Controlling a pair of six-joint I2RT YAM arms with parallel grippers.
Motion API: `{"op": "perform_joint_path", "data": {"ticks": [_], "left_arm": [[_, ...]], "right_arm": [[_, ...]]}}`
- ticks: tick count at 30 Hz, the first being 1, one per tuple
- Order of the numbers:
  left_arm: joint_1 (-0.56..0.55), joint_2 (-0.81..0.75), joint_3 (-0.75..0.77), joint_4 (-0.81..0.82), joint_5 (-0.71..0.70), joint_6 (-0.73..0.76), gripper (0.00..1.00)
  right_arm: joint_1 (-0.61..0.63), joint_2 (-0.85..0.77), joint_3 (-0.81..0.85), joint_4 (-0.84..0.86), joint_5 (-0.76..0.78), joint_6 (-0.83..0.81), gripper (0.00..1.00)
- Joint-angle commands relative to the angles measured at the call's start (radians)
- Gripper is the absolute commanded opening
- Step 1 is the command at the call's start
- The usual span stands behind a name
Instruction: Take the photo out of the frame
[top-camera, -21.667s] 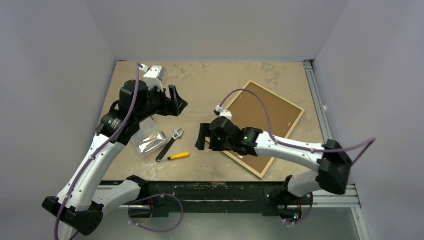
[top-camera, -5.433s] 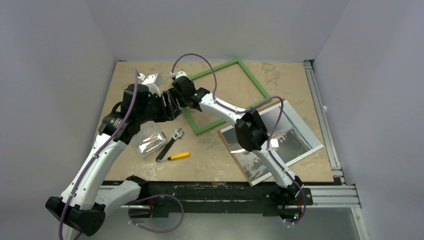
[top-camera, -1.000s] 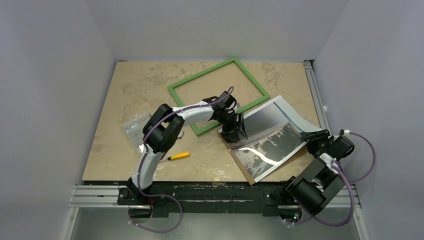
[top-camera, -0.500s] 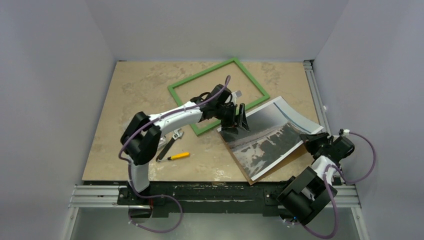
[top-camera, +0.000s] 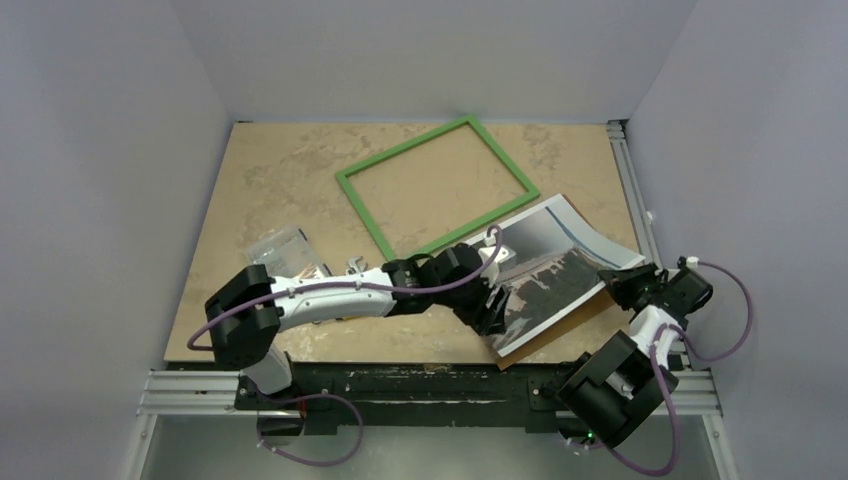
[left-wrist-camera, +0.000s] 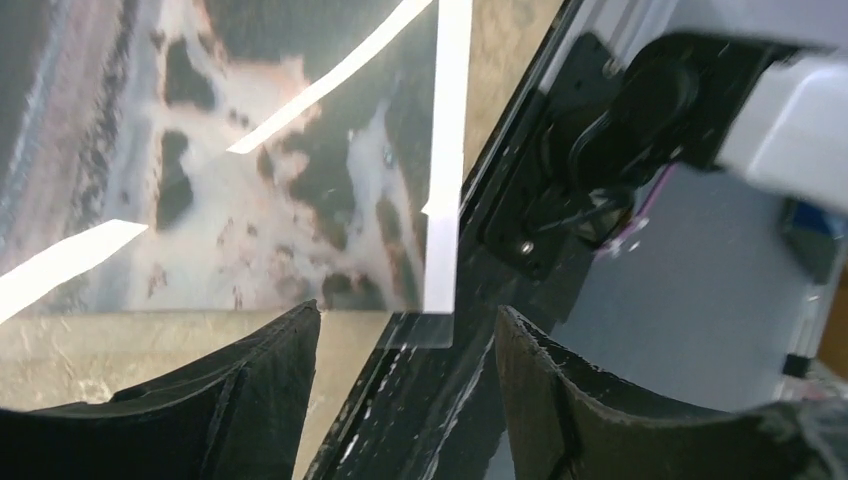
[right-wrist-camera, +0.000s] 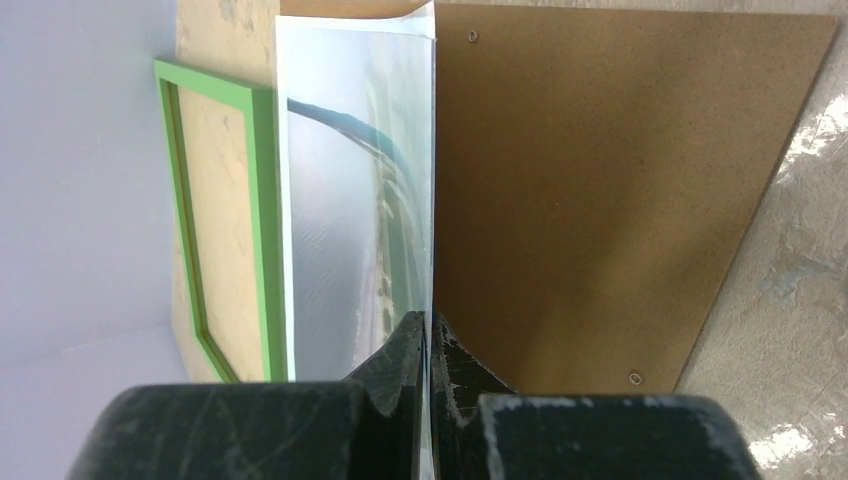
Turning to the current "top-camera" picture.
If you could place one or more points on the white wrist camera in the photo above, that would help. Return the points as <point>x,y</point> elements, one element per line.
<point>688,262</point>
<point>498,255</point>

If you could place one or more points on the black adjustable wrench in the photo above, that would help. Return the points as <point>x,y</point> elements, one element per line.
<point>356,265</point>

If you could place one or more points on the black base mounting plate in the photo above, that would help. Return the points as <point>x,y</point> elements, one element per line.
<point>327,396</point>

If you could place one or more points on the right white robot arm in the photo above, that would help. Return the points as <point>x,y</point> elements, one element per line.
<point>614,390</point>

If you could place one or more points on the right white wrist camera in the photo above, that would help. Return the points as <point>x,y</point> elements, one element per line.
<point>688,262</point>

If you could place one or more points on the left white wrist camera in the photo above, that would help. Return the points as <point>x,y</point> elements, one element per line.
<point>498,255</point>

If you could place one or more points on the green picture frame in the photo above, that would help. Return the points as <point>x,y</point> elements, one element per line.
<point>435,189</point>

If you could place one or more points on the clear plastic organizer box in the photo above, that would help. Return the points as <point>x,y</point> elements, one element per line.
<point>287,253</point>

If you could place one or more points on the brown frame backing board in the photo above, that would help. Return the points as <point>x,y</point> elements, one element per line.
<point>553,278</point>

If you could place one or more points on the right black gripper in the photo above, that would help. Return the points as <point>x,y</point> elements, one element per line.
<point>636,283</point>

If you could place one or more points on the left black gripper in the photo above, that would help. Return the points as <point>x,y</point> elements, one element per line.
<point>485,319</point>

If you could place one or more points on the landscape photo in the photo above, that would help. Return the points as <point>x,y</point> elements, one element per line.
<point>588,336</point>

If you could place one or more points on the front aluminium rail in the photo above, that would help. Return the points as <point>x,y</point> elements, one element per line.
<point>213,393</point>

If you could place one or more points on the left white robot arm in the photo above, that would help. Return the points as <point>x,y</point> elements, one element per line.
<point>246,314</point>

